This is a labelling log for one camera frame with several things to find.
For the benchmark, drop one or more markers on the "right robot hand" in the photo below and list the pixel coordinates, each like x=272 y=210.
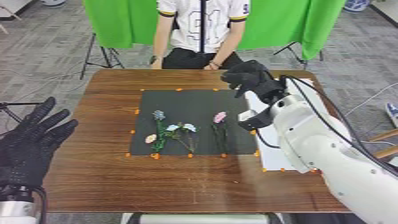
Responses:
x=246 y=78

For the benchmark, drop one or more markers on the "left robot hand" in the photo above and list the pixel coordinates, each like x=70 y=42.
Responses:
x=29 y=153

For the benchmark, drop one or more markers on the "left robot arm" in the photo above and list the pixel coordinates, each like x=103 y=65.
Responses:
x=16 y=208

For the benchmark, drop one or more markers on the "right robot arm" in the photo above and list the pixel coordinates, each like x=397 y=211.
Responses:
x=331 y=150

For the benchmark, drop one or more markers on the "dark mat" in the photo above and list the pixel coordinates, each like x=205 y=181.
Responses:
x=196 y=106

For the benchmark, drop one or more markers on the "person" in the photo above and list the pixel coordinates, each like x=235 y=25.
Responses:
x=205 y=26

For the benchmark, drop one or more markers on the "black stand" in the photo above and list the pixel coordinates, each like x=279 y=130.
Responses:
x=107 y=56
x=295 y=53

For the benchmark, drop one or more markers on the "pink flower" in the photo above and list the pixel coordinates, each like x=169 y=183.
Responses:
x=221 y=117

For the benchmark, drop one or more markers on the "light blue flower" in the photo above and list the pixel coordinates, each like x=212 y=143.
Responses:
x=173 y=127
x=189 y=127

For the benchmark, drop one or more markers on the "cream flower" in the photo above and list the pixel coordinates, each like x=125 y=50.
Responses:
x=151 y=138

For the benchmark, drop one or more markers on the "pale grey bar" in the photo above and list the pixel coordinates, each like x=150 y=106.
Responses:
x=201 y=219

